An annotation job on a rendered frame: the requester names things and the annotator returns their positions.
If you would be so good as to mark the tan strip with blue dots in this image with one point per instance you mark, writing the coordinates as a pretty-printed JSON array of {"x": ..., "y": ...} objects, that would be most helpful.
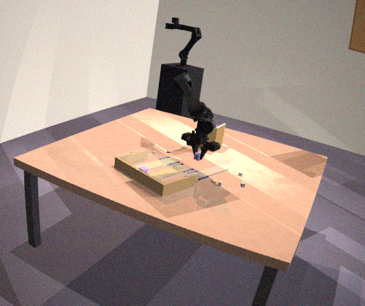
[{"x": 210, "y": 171}]

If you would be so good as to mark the purple cube with black x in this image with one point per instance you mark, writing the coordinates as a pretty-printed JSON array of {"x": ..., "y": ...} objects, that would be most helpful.
[{"x": 197, "y": 156}]

